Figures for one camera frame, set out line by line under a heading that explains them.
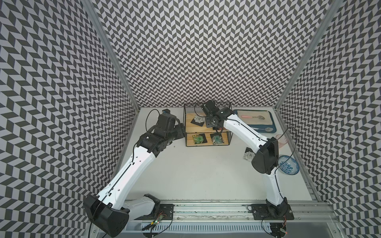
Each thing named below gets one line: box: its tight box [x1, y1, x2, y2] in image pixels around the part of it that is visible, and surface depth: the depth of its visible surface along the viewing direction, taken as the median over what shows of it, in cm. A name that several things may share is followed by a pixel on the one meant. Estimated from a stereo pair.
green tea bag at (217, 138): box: [209, 132, 225, 145], surface depth 101 cm
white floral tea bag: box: [193, 115, 206, 124], surface depth 91 cm
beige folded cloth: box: [237, 110, 273, 125], surface depth 114 cm
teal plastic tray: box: [233, 109, 277, 134], surface depth 114 cm
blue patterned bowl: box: [277, 155, 300, 176], surface depth 88 cm
